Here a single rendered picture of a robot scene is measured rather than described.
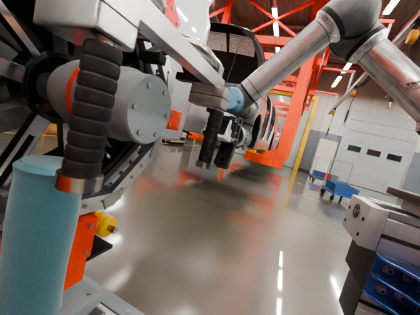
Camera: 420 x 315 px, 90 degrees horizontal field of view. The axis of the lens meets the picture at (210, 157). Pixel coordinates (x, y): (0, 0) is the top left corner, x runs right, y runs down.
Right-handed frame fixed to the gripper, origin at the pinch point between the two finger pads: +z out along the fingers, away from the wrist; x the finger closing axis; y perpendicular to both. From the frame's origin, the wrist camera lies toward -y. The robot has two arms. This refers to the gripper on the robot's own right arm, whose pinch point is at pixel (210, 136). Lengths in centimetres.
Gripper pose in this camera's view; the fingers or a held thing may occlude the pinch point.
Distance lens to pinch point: 53.7
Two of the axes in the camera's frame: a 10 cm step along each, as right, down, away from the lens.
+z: -3.6, 0.2, -9.3
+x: 9.0, 2.7, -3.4
